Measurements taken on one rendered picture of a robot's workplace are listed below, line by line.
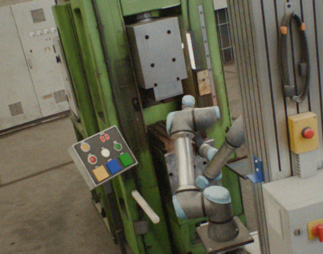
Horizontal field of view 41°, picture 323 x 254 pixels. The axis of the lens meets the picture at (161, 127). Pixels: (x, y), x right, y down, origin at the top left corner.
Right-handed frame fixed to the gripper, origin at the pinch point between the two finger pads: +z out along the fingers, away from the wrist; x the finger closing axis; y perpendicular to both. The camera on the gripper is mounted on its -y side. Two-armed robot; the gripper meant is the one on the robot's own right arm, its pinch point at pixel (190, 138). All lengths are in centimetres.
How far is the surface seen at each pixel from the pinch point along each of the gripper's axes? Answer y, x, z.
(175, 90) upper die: -29.0, 3.2, 16.6
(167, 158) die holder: 12.9, -14.3, 11.5
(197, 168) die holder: 27.6, 5.9, 11.7
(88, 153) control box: -12, -65, -1
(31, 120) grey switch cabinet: 81, -84, 547
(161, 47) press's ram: -59, -1, 16
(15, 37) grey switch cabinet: -67, -67, 542
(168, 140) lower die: 3.5, -8.4, 17.9
